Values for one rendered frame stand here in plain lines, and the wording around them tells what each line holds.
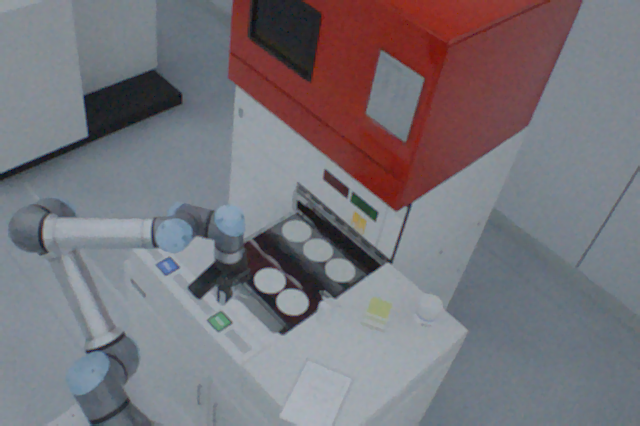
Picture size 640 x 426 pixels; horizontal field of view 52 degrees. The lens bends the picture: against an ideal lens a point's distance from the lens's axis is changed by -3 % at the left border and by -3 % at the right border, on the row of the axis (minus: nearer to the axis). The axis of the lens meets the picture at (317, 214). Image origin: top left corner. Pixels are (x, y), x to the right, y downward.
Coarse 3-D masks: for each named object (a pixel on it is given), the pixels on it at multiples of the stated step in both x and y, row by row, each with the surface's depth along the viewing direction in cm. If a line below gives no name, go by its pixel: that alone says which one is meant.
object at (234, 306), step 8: (232, 304) 212; (240, 304) 213; (232, 312) 210; (240, 312) 210; (248, 312) 211; (240, 320) 208; (248, 320) 209; (256, 320) 209; (248, 328) 207; (256, 328) 207; (264, 328) 208; (256, 336) 205; (264, 336) 206
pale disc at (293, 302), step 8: (280, 296) 214; (288, 296) 215; (296, 296) 215; (304, 296) 216; (280, 304) 212; (288, 304) 213; (296, 304) 213; (304, 304) 214; (288, 312) 211; (296, 312) 211
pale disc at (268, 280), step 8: (264, 272) 220; (272, 272) 221; (280, 272) 221; (256, 280) 218; (264, 280) 218; (272, 280) 218; (280, 280) 219; (264, 288) 216; (272, 288) 216; (280, 288) 217
